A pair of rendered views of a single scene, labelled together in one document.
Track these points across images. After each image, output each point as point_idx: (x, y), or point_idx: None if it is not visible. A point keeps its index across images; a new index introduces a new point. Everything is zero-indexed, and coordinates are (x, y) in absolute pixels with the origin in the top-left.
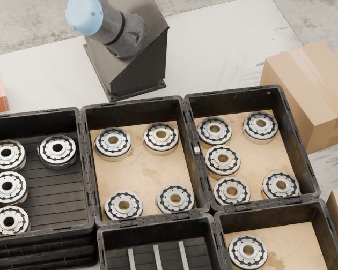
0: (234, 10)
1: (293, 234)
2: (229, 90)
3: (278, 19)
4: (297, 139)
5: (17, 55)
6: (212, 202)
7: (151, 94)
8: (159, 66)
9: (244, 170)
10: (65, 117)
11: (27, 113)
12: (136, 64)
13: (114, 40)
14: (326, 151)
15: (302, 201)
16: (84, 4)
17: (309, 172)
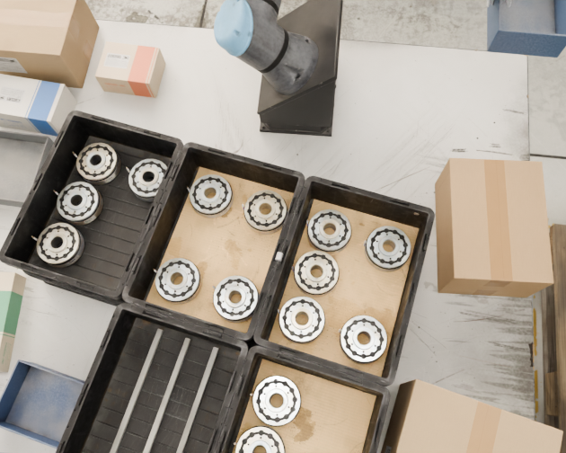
0: (470, 65)
1: (346, 402)
2: (367, 191)
3: (517, 97)
4: (409, 297)
5: (196, 34)
6: (258, 331)
7: (310, 137)
8: (322, 114)
9: (339, 293)
10: (168, 145)
11: (127, 126)
12: (291, 103)
13: (265, 70)
14: (469, 298)
15: (363, 383)
16: (234, 14)
17: (395, 349)
